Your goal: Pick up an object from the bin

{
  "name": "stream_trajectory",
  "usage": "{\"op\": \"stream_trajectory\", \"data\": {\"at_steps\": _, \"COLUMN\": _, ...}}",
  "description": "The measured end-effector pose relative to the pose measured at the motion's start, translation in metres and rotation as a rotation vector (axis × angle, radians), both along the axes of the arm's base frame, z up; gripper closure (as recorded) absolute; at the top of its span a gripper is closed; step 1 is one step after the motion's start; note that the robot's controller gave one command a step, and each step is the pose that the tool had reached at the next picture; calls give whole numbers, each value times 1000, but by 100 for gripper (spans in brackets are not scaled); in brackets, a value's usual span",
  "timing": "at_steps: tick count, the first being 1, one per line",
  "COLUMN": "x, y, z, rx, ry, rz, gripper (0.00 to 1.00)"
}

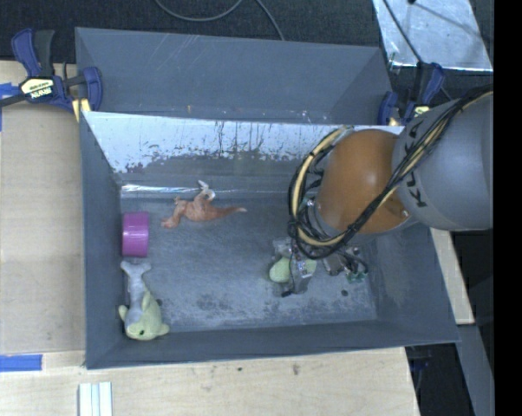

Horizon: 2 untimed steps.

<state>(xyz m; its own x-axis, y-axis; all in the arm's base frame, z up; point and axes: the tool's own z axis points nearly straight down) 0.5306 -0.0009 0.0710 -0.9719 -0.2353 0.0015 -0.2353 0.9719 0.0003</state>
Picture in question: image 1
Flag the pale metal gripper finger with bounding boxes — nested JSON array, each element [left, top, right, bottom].
[[272, 237, 299, 261], [280, 258, 316, 298]]

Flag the pale green soft toy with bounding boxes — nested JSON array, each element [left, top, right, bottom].
[[268, 255, 318, 285]]

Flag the grey metal bin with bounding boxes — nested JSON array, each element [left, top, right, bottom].
[[74, 26, 462, 370]]

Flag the orange toy animal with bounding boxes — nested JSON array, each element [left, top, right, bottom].
[[160, 179, 249, 230]]

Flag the purple plastic cup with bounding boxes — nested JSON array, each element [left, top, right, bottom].
[[121, 211, 152, 259]]

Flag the green and grey toy dolphin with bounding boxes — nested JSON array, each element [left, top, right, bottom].
[[117, 258, 172, 342]]

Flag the pale wood flat board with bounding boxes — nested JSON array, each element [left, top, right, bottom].
[[0, 101, 88, 356]]

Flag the black cylinder on white bracket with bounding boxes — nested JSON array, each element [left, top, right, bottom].
[[346, 244, 367, 265]]

